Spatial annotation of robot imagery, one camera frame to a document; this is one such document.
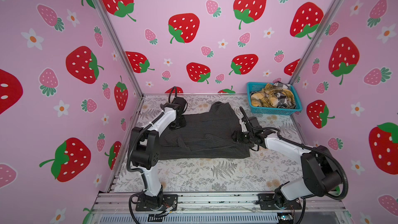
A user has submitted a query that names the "dark grey pinstriped shirt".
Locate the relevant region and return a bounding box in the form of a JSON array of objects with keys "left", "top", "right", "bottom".
[{"left": 159, "top": 102, "right": 253, "bottom": 160}]

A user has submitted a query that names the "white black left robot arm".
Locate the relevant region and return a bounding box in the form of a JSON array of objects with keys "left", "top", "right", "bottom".
[{"left": 126, "top": 103, "right": 186, "bottom": 209}]

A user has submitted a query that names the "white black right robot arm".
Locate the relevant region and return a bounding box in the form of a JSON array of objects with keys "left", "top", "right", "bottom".
[{"left": 232, "top": 128, "right": 348, "bottom": 209}]

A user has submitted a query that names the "yellow plaid shirt in basket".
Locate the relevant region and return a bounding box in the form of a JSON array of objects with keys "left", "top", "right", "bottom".
[{"left": 250, "top": 84, "right": 278, "bottom": 108}]

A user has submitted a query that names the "grey white shirt in basket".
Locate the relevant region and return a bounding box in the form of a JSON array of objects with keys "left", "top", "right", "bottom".
[{"left": 273, "top": 82, "right": 296, "bottom": 109}]

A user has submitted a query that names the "teal plastic basket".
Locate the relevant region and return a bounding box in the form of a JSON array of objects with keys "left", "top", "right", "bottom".
[{"left": 247, "top": 82, "right": 303, "bottom": 116}]

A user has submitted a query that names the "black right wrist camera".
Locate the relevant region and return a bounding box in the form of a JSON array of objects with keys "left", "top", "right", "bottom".
[{"left": 244, "top": 117, "right": 263, "bottom": 132}]

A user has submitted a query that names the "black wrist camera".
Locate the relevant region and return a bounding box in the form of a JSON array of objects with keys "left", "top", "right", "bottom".
[
  {"left": 244, "top": 117, "right": 263, "bottom": 132},
  {"left": 172, "top": 96, "right": 188, "bottom": 114}
]

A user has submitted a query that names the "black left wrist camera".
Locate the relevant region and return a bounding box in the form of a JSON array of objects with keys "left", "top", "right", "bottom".
[{"left": 172, "top": 96, "right": 188, "bottom": 114}]

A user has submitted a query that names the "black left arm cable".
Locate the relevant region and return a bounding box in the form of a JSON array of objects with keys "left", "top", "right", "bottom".
[{"left": 125, "top": 86, "right": 178, "bottom": 224}]

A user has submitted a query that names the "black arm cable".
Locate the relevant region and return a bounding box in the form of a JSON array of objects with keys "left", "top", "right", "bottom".
[
  {"left": 125, "top": 86, "right": 178, "bottom": 224},
  {"left": 238, "top": 106, "right": 349, "bottom": 224}
]

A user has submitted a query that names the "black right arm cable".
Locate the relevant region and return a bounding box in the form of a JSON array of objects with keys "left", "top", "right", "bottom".
[{"left": 238, "top": 106, "right": 349, "bottom": 224}]

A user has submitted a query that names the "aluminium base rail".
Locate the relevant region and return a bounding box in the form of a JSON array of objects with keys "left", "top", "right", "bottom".
[{"left": 84, "top": 192, "right": 354, "bottom": 224}]

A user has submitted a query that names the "aluminium left corner post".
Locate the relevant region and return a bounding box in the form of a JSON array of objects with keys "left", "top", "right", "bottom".
[{"left": 92, "top": 0, "right": 144, "bottom": 99}]

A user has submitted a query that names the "aluminium corner post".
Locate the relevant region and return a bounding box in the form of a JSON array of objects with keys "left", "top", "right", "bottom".
[
  {"left": 92, "top": 0, "right": 144, "bottom": 99},
  {"left": 289, "top": 0, "right": 344, "bottom": 85}
]

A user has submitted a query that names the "aluminium right corner post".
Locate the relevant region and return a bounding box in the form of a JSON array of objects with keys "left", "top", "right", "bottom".
[{"left": 289, "top": 0, "right": 344, "bottom": 85}]

